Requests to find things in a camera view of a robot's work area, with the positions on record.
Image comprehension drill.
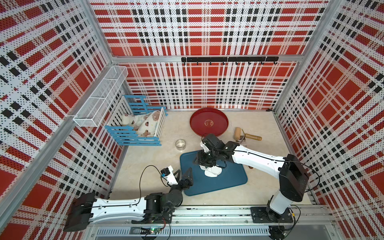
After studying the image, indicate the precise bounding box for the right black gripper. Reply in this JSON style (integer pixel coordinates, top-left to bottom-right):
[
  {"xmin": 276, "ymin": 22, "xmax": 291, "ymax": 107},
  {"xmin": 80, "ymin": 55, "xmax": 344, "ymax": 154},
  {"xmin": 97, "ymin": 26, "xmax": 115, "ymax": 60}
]
[{"xmin": 191, "ymin": 149, "xmax": 219, "ymax": 168}]

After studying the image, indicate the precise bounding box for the white dough piece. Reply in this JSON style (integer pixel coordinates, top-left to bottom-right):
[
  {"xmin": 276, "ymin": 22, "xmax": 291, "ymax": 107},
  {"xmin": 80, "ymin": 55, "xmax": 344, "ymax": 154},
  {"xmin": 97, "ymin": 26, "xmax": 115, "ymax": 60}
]
[{"xmin": 200, "ymin": 166, "xmax": 222, "ymax": 178}]

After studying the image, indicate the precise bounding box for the teal plastic tray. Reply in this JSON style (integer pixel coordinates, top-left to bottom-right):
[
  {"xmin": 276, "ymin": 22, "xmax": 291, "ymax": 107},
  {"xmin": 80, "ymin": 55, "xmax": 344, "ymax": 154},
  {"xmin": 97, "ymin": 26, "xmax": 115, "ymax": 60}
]
[{"xmin": 180, "ymin": 151, "xmax": 248, "ymax": 196}]

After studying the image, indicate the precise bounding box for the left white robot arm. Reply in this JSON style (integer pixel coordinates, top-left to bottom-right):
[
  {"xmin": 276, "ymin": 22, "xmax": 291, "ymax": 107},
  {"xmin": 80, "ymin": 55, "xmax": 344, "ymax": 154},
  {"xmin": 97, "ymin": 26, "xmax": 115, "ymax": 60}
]
[{"xmin": 64, "ymin": 168, "xmax": 194, "ymax": 232}]

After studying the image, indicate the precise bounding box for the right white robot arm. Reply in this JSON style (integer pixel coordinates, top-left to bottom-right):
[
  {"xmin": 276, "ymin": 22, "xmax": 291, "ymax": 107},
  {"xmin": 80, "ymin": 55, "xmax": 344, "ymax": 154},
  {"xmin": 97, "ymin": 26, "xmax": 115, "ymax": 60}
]
[{"xmin": 195, "ymin": 134, "xmax": 309, "ymax": 219}]

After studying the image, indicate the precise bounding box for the round red tray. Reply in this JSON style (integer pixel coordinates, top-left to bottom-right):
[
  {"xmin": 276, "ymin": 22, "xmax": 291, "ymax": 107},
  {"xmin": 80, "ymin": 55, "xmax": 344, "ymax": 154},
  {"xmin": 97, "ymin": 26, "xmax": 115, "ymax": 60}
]
[{"xmin": 190, "ymin": 108, "xmax": 229, "ymax": 137}]

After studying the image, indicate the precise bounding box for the green circuit board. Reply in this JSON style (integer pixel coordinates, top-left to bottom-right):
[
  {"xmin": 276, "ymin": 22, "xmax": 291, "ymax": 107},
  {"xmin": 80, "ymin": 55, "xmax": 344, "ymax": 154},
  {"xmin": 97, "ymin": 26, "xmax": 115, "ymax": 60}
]
[{"xmin": 140, "ymin": 227, "xmax": 162, "ymax": 235}]

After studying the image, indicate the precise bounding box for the baby doll in crib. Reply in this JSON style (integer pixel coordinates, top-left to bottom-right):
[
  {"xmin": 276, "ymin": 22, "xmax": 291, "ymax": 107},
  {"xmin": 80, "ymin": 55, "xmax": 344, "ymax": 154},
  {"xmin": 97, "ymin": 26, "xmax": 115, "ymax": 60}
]
[{"xmin": 122, "ymin": 111, "xmax": 161, "ymax": 137}]

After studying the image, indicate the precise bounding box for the blue white toy crib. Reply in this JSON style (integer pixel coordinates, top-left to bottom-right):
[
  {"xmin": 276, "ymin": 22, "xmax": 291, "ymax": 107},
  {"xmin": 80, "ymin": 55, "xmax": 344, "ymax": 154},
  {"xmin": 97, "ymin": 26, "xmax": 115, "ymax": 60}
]
[{"xmin": 105, "ymin": 95, "xmax": 167, "ymax": 147}]

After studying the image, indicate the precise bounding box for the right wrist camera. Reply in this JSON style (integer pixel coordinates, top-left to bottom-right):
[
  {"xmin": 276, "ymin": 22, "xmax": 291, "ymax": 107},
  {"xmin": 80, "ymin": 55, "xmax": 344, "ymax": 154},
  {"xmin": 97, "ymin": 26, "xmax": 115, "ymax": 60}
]
[{"xmin": 200, "ymin": 141, "xmax": 211, "ymax": 153}]

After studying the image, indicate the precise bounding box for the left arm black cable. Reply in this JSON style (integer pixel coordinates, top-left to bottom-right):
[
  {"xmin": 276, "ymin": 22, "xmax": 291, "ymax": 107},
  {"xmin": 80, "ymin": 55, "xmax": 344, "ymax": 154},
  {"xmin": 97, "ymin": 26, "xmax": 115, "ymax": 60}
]
[{"xmin": 89, "ymin": 164, "xmax": 169, "ymax": 209}]

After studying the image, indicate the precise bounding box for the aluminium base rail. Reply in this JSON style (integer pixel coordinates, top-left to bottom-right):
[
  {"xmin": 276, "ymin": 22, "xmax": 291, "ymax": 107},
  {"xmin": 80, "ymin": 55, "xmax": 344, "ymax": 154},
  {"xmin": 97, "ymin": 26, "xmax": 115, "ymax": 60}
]
[{"xmin": 84, "ymin": 205, "xmax": 342, "ymax": 240}]

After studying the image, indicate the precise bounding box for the black wall hook rail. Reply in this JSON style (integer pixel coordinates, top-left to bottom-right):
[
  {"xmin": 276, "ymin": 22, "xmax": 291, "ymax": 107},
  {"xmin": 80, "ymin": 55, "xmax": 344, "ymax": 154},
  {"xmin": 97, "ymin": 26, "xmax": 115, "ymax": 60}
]
[{"xmin": 181, "ymin": 57, "xmax": 279, "ymax": 63}]

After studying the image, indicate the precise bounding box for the white wire mesh basket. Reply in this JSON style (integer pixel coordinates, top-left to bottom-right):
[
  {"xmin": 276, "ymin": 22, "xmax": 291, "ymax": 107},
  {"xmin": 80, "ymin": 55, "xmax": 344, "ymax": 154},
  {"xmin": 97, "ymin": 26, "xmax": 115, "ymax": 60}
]
[{"xmin": 74, "ymin": 66, "xmax": 128, "ymax": 128}]

